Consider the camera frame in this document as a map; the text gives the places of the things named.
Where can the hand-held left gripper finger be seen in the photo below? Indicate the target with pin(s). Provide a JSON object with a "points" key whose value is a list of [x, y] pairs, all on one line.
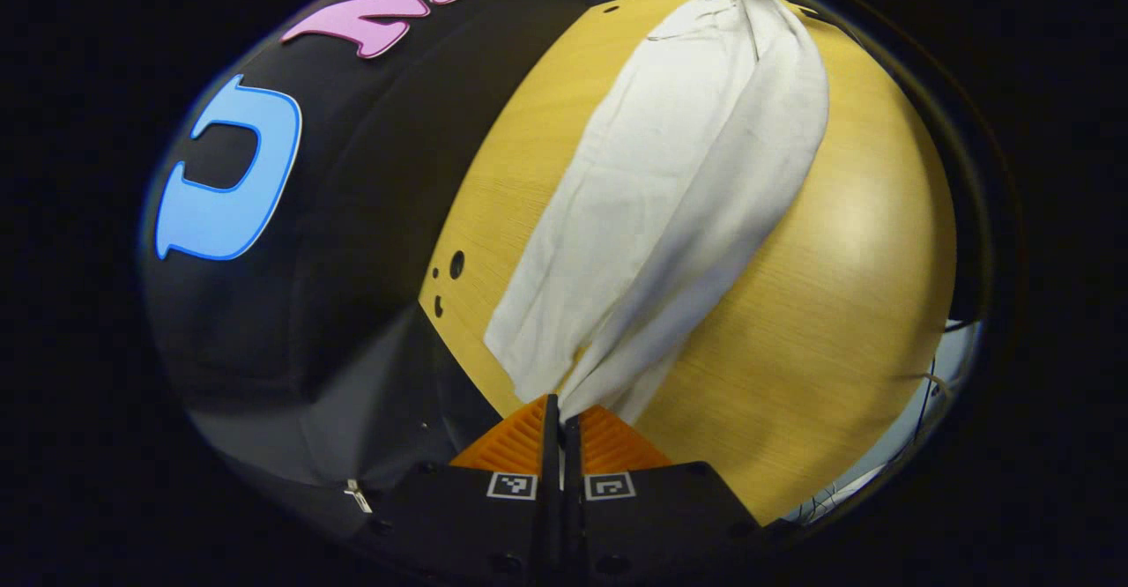
{"points": [[551, 464], [571, 481]]}

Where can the white jeans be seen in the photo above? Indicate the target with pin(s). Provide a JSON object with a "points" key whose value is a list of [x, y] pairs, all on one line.
{"points": [[670, 173]]}

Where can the white cloth clip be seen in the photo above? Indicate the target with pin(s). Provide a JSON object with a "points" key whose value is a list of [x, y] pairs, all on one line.
{"points": [[357, 496]]}

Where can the black backdrop cloth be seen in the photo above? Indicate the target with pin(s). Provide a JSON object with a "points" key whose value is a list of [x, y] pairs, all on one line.
{"points": [[370, 217]]}

